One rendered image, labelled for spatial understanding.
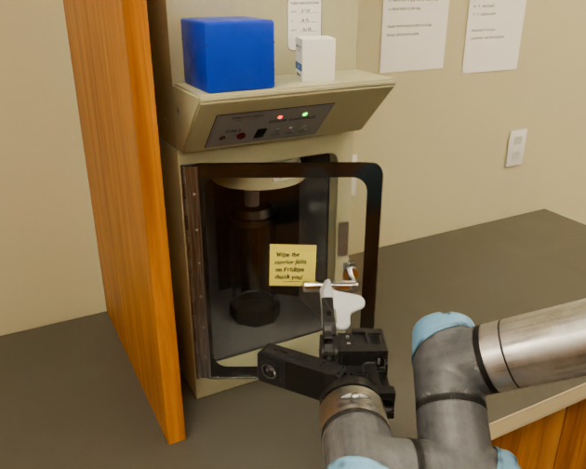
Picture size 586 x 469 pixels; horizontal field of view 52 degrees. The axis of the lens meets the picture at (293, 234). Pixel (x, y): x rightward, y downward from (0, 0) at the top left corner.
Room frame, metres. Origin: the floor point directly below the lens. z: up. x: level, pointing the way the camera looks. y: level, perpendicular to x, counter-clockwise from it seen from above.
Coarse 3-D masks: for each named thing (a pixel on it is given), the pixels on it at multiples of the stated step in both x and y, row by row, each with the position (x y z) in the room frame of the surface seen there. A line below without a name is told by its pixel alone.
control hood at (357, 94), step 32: (192, 96) 0.81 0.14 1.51; (224, 96) 0.81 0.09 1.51; (256, 96) 0.83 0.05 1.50; (288, 96) 0.85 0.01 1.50; (320, 96) 0.88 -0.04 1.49; (352, 96) 0.92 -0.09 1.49; (384, 96) 0.95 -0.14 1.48; (192, 128) 0.83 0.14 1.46; (320, 128) 0.96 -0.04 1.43; (352, 128) 1.00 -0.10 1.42
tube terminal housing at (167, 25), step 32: (160, 0) 0.91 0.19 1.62; (192, 0) 0.91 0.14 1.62; (224, 0) 0.93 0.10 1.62; (256, 0) 0.96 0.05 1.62; (352, 0) 1.03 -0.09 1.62; (160, 32) 0.93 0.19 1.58; (352, 32) 1.04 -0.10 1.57; (160, 64) 0.94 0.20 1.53; (288, 64) 0.98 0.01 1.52; (352, 64) 1.04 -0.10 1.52; (160, 96) 0.95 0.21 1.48; (160, 128) 0.97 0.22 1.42; (192, 160) 0.90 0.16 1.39; (224, 160) 0.93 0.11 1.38; (256, 160) 0.95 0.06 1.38; (352, 160) 1.04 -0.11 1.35; (192, 352) 0.90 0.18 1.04; (192, 384) 0.91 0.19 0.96; (224, 384) 0.92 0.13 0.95
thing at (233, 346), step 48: (240, 192) 0.89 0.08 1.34; (288, 192) 0.89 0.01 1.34; (336, 192) 0.89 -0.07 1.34; (240, 240) 0.89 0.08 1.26; (288, 240) 0.89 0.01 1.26; (336, 240) 0.89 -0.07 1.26; (240, 288) 0.89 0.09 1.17; (288, 288) 0.89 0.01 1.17; (240, 336) 0.89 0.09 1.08; (288, 336) 0.89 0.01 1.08
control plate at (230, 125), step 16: (256, 112) 0.85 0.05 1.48; (272, 112) 0.87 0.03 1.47; (288, 112) 0.89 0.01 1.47; (304, 112) 0.90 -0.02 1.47; (320, 112) 0.92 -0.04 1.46; (224, 128) 0.86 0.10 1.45; (240, 128) 0.87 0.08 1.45; (256, 128) 0.89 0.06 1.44; (272, 128) 0.91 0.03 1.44; (208, 144) 0.88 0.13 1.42; (224, 144) 0.89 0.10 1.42
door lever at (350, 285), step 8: (344, 272) 0.89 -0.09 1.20; (352, 272) 0.88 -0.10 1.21; (320, 280) 0.85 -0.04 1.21; (336, 280) 0.85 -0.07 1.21; (344, 280) 0.85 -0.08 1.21; (352, 280) 0.85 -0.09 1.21; (304, 288) 0.84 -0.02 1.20; (312, 288) 0.84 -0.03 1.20; (336, 288) 0.84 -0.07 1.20; (344, 288) 0.84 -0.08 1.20; (352, 288) 0.84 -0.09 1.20
